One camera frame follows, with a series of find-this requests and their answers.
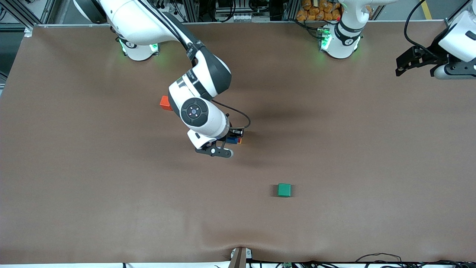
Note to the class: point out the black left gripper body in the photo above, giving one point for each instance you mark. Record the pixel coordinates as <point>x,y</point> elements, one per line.
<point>430,54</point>

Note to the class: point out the blue cube block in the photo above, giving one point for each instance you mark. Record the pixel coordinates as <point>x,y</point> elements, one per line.
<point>232,140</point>

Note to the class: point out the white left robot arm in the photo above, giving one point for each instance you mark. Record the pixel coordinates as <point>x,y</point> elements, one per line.
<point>340,50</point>

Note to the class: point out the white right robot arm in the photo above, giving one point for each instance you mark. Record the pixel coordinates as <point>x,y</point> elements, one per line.
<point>200,111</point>

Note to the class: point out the orange cube block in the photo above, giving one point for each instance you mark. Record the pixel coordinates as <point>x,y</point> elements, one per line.
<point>164,102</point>

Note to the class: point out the green cube block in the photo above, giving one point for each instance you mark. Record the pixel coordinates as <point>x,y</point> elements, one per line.
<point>284,190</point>

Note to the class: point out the brown table mat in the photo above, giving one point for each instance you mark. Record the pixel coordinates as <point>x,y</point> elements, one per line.
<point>238,223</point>

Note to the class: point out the orange mesh bag pile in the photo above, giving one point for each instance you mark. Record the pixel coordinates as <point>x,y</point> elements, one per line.
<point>316,11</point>

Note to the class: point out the white terminal block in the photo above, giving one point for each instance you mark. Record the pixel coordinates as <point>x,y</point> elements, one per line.
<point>242,17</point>

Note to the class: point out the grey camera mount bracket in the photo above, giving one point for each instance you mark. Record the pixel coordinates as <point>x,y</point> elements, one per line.
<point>238,258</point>

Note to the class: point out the aluminium frame post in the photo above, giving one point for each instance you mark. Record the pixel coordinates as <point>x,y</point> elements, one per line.
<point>191,7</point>
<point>290,9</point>

